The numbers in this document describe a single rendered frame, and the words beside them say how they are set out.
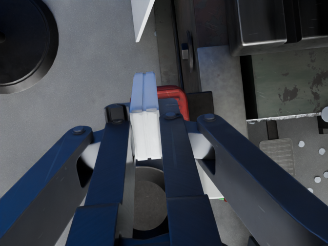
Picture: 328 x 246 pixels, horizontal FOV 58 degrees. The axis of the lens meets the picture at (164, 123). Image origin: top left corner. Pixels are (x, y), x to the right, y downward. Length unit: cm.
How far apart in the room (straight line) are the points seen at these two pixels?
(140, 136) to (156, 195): 94
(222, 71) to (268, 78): 7
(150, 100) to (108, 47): 96
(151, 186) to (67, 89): 46
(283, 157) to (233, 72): 57
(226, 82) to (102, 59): 74
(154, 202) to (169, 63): 50
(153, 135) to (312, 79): 34
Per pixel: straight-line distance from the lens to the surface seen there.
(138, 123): 15
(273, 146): 96
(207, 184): 45
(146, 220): 111
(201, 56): 43
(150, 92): 17
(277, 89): 45
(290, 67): 46
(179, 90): 30
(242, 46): 39
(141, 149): 16
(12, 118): 120
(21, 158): 119
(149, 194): 109
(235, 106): 43
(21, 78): 116
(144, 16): 89
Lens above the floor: 106
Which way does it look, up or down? 89 degrees down
